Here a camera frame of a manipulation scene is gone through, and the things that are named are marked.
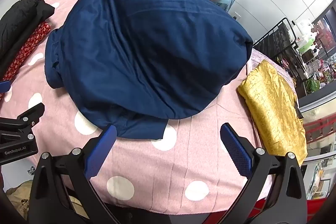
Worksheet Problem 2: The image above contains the navy blue padded jacket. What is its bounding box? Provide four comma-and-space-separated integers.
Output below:
45, 0, 253, 140

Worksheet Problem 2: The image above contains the pink polka dot bedsheet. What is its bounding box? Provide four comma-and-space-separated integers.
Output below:
0, 0, 302, 214

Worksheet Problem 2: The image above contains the black folded garment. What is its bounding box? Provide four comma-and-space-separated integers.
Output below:
1, 0, 55, 74

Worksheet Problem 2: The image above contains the gold satin folded cloth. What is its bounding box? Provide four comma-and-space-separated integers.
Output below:
238, 60, 307, 165

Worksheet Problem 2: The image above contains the red floral folded cloth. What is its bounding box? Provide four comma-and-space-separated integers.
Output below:
0, 21, 51, 101

